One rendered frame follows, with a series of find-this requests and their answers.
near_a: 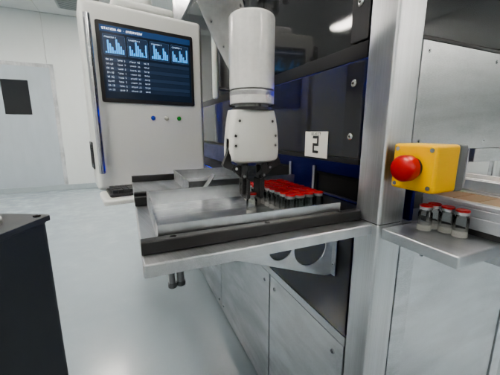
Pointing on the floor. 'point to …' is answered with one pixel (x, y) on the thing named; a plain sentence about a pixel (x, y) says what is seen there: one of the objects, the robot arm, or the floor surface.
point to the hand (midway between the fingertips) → (251, 187)
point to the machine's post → (382, 177)
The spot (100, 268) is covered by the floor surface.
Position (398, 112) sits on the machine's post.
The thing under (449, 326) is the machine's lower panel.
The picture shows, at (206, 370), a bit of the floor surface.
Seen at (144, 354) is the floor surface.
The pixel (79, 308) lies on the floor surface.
